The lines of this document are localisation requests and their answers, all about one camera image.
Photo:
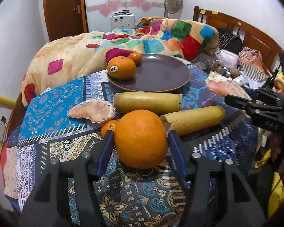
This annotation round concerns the standing electric fan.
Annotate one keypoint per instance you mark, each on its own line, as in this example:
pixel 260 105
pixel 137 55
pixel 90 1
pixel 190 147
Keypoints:
pixel 173 8

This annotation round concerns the patterned blue tablecloth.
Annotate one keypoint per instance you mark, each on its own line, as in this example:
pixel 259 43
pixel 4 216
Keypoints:
pixel 130 198

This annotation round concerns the colourful patchwork blanket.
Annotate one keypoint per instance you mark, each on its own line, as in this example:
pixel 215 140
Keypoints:
pixel 71 57

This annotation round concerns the wooden headboard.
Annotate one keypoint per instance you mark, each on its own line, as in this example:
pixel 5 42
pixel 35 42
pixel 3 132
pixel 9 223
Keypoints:
pixel 251 36

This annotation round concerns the dark purple plate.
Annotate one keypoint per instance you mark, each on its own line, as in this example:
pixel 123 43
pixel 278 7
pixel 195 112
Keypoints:
pixel 156 73

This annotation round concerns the small orange tangerine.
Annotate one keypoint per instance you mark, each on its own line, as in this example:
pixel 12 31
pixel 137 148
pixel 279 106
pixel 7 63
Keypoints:
pixel 136 57

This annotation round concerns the sliding wardrobe with hearts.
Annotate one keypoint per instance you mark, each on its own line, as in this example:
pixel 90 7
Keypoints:
pixel 99 12

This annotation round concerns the brown wooden door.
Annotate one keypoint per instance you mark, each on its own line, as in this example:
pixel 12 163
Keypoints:
pixel 64 18

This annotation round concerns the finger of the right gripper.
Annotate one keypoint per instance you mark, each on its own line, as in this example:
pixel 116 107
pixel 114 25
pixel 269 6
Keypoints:
pixel 263 94
pixel 241 103

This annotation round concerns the black striped bag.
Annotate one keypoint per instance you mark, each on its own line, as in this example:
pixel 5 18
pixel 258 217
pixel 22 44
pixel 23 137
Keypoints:
pixel 229 41

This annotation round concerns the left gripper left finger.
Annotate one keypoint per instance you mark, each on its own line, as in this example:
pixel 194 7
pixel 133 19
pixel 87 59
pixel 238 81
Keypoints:
pixel 48 203

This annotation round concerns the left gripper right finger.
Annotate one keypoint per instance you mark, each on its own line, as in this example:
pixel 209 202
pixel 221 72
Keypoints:
pixel 219 195

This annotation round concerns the white case with bottles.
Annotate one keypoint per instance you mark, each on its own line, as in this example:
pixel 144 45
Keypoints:
pixel 123 20

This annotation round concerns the pink pillow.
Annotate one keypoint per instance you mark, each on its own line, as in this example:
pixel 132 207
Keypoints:
pixel 227 59

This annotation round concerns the large orange with sticker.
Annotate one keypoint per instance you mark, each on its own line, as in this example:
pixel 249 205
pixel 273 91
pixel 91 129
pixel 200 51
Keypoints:
pixel 121 68

